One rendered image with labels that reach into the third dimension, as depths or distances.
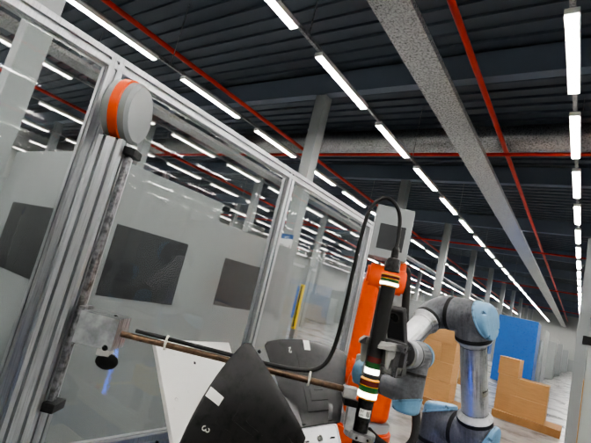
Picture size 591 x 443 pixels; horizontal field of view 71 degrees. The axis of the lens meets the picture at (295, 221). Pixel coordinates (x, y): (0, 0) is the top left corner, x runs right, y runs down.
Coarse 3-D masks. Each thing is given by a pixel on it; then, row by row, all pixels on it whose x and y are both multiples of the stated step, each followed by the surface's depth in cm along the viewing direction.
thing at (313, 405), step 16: (272, 352) 103; (304, 352) 106; (320, 352) 107; (336, 352) 109; (336, 368) 104; (288, 384) 98; (304, 384) 98; (288, 400) 95; (304, 400) 95; (320, 400) 95; (336, 400) 96; (304, 416) 92; (320, 416) 92; (336, 416) 93
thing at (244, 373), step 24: (240, 360) 75; (216, 384) 71; (240, 384) 74; (264, 384) 77; (216, 408) 70; (240, 408) 73; (264, 408) 75; (288, 408) 78; (192, 432) 67; (216, 432) 70; (240, 432) 72; (264, 432) 75; (288, 432) 77
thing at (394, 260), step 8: (392, 256) 97; (392, 264) 96; (400, 264) 97; (360, 400) 92; (360, 408) 91; (368, 408) 91; (360, 416) 91; (368, 416) 91; (360, 424) 90; (360, 432) 90; (352, 440) 91
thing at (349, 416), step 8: (344, 384) 94; (344, 392) 92; (352, 392) 92; (344, 400) 91; (352, 400) 91; (352, 408) 91; (344, 416) 93; (352, 416) 91; (344, 424) 91; (352, 424) 90; (344, 432) 91; (352, 432) 89; (368, 432) 92; (360, 440) 88; (368, 440) 88
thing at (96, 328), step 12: (84, 312) 92; (96, 312) 94; (108, 312) 98; (84, 324) 91; (96, 324) 91; (108, 324) 92; (120, 324) 93; (72, 336) 92; (84, 336) 91; (96, 336) 91; (108, 336) 91; (108, 348) 91
